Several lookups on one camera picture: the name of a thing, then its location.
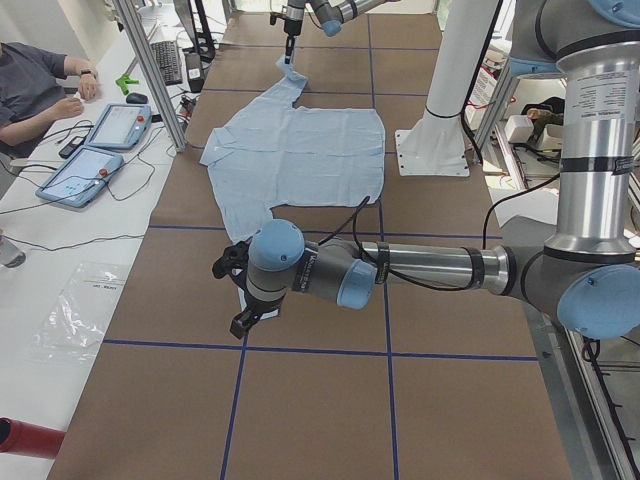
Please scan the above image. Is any red fire extinguisher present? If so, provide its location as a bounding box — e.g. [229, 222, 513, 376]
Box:
[1, 417, 66, 459]

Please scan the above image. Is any black computer mouse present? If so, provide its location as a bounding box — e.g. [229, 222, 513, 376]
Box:
[125, 92, 148, 105]

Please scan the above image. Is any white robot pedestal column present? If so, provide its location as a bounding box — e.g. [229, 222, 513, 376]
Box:
[395, 0, 502, 177]

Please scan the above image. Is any upper blue teach pendant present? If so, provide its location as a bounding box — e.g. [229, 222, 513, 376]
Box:
[85, 103, 152, 151]

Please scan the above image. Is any aluminium frame post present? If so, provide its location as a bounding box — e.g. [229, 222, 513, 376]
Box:
[113, 0, 187, 153]

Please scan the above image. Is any lower blue teach pendant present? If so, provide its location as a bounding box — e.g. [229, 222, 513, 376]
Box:
[35, 146, 124, 209]

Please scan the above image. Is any brown table mat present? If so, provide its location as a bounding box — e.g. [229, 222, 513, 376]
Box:
[50, 14, 571, 479]

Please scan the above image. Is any black keyboard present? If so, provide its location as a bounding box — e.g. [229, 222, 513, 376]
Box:
[150, 40, 183, 85]

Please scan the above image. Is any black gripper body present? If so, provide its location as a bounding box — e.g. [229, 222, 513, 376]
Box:
[230, 301, 270, 334]
[284, 19, 302, 50]

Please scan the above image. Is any wrist black camera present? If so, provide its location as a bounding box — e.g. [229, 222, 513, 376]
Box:
[212, 241, 249, 285]
[269, 12, 286, 26]

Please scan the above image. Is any clear plastic bag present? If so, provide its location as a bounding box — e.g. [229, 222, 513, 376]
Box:
[29, 262, 130, 365]

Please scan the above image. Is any green plastic tool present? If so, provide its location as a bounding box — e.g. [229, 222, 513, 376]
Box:
[115, 74, 140, 96]

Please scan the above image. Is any light blue button shirt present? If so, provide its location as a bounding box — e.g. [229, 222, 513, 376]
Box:
[200, 60, 385, 314]

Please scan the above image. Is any black mobile phone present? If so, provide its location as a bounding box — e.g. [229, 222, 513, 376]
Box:
[58, 136, 85, 159]

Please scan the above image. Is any seated person grey shirt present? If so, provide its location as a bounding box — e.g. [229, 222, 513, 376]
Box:
[1, 42, 98, 158]

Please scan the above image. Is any blue teach pendant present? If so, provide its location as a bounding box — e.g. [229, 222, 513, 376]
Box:
[35, 146, 124, 209]
[85, 103, 152, 151]

